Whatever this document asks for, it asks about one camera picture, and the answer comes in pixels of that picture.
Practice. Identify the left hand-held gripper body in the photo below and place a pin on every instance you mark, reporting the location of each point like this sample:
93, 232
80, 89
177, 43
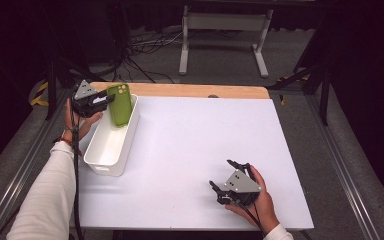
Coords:
86, 98

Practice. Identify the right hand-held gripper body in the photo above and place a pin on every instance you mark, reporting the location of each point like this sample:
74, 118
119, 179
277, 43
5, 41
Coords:
241, 186

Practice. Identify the green phone case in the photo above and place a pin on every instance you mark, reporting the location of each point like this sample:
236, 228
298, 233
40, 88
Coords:
120, 105

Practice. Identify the white storage box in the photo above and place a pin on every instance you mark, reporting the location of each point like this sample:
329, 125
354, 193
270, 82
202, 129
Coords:
108, 146

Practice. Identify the person's left hand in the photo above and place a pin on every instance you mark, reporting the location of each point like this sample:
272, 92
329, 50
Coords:
80, 125

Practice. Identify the person's right hand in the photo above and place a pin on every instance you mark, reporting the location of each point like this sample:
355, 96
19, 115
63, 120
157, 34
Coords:
263, 206

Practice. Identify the black stand legs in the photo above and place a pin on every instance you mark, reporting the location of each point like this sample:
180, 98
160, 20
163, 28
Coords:
323, 90
51, 80

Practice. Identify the white table mat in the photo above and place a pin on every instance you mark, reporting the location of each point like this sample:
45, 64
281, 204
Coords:
180, 160

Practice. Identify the yellow black floor tape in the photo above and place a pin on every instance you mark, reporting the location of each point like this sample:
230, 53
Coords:
40, 96

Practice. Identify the white metal stand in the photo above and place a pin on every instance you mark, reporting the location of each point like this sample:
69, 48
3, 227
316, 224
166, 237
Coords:
225, 21

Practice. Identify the aluminium floor rail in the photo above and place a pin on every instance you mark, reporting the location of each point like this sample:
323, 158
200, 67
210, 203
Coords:
16, 176
343, 166

